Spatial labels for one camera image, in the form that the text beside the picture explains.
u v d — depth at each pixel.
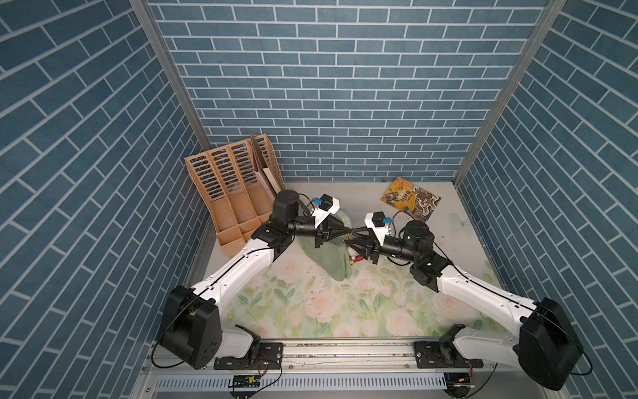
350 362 0.74
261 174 0.85
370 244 0.65
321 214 0.63
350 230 0.68
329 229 0.64
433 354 0.73
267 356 0.74
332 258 0.81
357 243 0.68
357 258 0.77
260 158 0.89
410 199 1.14
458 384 0.71
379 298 0.85
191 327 0.40
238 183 1.09
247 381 0.72
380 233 0.63
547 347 0.40
